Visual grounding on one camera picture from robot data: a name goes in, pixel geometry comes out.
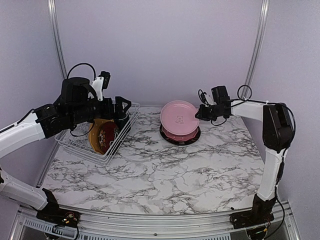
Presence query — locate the yellow polka dot plate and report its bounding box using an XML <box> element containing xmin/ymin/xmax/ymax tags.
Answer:
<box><xmin>88</xmin><ymin>118</ymin><xmax>114</xmax><ymax>155</ymax></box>

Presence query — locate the mauve polka dot plate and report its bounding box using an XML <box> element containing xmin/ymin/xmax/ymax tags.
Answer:
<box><xmin>160</xmin><ymin>125</ymin><xmax>200</xmax><ymax>142</ymax></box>

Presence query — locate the black rimmed cream plate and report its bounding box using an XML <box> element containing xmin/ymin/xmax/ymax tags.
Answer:
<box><xmin>159</xmin><ymin>124</ymin><xmax>201</xmax><ymax>146</ymax></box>

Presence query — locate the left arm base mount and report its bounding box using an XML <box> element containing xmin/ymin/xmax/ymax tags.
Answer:
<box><xmin>36</xmin><ymin>208</ymin><xmax>80</xmax><ymax>228</ymax></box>

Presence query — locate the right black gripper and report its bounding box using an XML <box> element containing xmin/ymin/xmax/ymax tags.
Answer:
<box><xmin>195</xmin><ymin>104</ymin><xmax>224</xmax><ymax>121</ymax></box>

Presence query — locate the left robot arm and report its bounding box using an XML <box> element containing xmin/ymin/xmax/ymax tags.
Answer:
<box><xmin>0</xmin><ymin>72</ymin><xmax>132</xmax><ymax>223</ymax></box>

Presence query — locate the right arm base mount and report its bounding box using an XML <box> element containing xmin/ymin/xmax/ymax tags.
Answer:
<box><xmin>229</xmin><ymin>210</ymin><xmax>275</xmax><ymax>229</ymax></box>

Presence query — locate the dark red floral plate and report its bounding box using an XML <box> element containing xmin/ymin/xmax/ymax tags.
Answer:
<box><xmin>98</xmin><ymin>121</ymin><xmax>120</xmax><ymax>154</ymax></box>

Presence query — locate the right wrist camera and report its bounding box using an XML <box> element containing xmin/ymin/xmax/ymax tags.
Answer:
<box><xmin>198</xmin><ymin>89</ymin><xmax>215</xmax><ymax>106</ymax></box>

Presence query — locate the dark green mug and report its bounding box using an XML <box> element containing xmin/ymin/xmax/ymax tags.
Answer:
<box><xmin>114</xmin><ymin>114</ymin><xmax>130</xmax><ymax>131</ymax></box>

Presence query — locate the aluminium front rail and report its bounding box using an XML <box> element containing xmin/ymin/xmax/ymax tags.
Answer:
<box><xmin>8</xmin><ymin>201</ymin><xmax>301</xmax><ymax>240</ymax></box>

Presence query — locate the pink bear plate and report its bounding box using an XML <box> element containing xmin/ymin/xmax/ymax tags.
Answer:
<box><xmin>160</xmin><ymin>100</ymin><xmax>200</xmax><ymax>136</ymax></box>

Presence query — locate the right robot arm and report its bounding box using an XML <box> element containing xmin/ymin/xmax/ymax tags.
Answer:
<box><xmin>195</xmin><ymin>85</ymin><xmax>296</xmax><ymax>224</ymax></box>

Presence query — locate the white wire dish rack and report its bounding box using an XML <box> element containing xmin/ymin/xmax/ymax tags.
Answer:
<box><xmin>54</xmin><ymin>102</ymin><xmax>140</xmax><ymax>166</ymax></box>

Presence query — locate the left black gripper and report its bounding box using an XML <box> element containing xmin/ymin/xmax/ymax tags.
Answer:
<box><xmin>69</xmin><ymin>94</ymin><xmax>131</xmax><ymax>126</ymax></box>

